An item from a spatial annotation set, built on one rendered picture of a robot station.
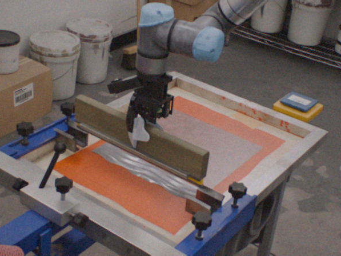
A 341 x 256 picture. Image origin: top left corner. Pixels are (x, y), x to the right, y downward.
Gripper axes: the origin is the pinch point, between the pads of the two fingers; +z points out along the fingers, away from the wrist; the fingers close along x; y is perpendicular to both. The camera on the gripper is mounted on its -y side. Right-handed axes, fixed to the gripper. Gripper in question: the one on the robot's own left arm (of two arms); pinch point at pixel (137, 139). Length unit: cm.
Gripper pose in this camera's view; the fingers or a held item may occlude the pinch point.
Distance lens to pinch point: 155.3
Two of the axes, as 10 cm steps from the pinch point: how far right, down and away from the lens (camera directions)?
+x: 5.8, -3.5, 7.3
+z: -1.0, 8.6, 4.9
